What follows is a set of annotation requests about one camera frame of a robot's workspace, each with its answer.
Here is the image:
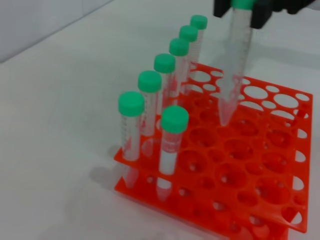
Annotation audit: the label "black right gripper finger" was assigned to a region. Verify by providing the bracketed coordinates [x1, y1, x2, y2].
[213, 0, 235, 19]
[249, 0, 314, 30]

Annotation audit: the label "clear test tube green cap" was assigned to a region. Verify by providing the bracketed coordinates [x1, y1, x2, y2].
[118, 91, 146, 190]
[179, 24, 200, 76]
[153, 53, 177, 108]
[188, 14, 209, 76]
[156, 105, 190, 202]
[137, 70, 163, 161]
[217, 0, 254, 127]
[169, 38, 190, 98]

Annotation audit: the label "orange plastic test tube rack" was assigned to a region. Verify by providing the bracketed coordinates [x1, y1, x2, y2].
[113, 62, 315, 240]

